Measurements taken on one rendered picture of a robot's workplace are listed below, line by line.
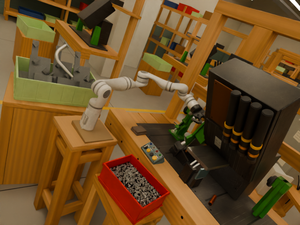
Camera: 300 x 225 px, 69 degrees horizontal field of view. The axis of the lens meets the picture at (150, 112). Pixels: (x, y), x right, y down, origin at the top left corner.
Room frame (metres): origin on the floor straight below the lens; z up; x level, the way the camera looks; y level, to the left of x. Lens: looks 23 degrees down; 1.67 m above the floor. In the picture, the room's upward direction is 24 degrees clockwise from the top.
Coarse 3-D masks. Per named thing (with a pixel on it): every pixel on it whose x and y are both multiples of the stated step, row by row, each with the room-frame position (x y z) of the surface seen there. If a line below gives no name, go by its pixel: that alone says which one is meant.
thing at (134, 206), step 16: (112, 160) 0.94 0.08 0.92; (128, 160) 1.04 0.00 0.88; (112, 176) 0.84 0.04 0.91; (128, 176) 0.91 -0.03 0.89; (144, 176) 0.98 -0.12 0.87; (112, 192) 0.82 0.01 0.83; (128, 192) 0.77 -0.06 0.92; (144, 192) 0.85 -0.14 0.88; (160, 192) 0.91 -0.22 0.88; (128, 208) 0.76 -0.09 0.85; (144, 208) 0.73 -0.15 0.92
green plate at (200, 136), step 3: (201, 126) 1.22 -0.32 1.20; (198, 129) 1.22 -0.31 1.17; (201, 129) 1.22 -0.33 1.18; (195, 132) 1.23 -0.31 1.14; (198, 132) 1.23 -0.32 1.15; (201, 132) 1.22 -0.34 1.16; (192, 135) 1.23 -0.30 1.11; (195, 135) 1.24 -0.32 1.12; (198, 135) 1.22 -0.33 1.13; (201, 135) 1.21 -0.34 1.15; (198, 138) 1.21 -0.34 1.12; (201, 138) 1.20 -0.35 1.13; (201, 141) 1.19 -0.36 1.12
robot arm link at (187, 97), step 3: (177, 93) 1.55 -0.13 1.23; (180, 96) 1.52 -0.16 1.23; (183, 96) 1.52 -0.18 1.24; (186, 96) 1.46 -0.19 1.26; (189, 96) 1.46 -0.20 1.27; (192, 96) 1.47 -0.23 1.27; (183, 99) 1.47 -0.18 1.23; (186, 99) 1.45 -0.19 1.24; (189, 99) 1.44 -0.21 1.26; (186, 102) 1.44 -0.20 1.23
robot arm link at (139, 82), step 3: (129, 78) 1.41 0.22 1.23; (138, 78) 1.55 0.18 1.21; (132, 81) 1.41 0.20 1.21; (135, 81) 1.56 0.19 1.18; (138, 81) 1.55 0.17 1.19; (141, 81) 1.54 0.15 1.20; (144, 81) 1.55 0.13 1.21; (147, 81) 1.57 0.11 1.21; (132, 84) 1.41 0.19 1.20; (135, 84) 1.45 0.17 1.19; (138, 84) 1.50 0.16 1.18; (141, 84) 1.53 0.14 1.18; (144, 84) 1.55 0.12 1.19; (132, 87) 1.43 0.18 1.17
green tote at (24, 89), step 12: (24, 60) 1.61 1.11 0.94; (72, 72) 1.86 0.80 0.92; (24, 84) 1.29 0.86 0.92; (36, 84) 1.34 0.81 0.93; (48, 84) 1.38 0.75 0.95; (60, 84) 1.43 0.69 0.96; (24, 96) 1.30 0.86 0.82; (36, 96) 1.34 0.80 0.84; (48, 96) 1.40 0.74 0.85; (60, 96) 1.45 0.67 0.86; (72, 96) 1.50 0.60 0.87; (84, 96) 1.56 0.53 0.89; (96, 96) 1.62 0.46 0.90
